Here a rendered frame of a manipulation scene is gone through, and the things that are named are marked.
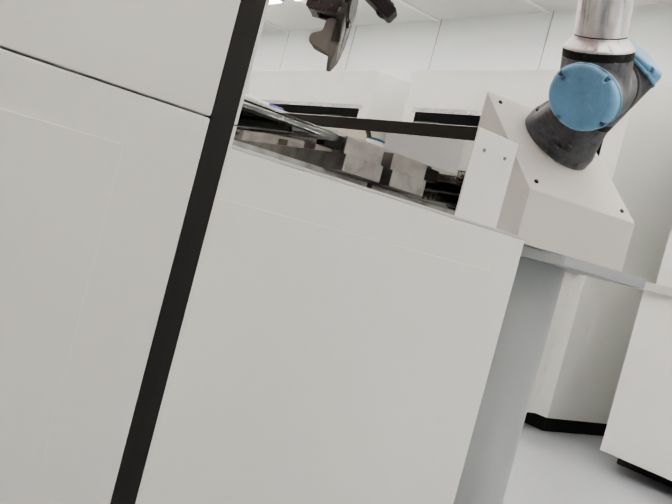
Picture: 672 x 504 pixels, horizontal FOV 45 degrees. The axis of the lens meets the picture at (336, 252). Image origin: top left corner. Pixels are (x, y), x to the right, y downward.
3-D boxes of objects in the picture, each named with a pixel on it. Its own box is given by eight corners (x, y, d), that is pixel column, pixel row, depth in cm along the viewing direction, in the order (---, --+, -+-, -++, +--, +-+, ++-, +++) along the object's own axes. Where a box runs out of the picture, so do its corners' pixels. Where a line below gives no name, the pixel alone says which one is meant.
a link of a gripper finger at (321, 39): (303, 65, 150) (316, 16, 150) (334, 72, 149) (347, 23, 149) (300, 61, 147) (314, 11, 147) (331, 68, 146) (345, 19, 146)
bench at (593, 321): (513, 430, 417) (616, 53, 412) (315, 339, 558) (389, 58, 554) (627, 439, 483) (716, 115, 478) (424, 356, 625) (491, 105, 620)
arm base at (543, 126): (565, 122, 166) (598, 86, 159) (599, 176, 157) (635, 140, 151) (513, 107, 157) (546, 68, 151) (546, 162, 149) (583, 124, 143)
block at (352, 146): (343, 153, 127) (348, 134, 127) (330, 151, 130) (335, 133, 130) (380, 165, 132) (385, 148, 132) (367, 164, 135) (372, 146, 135)
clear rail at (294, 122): (109, 61, 100) (112, 50, 100) (105, 61, 101) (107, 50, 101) (338, 142, 122) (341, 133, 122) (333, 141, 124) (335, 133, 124)
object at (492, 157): (455, 219, 118) (480, 126, 118) (261, 179, 162) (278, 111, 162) (496, 231, 124) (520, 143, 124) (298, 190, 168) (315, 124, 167)
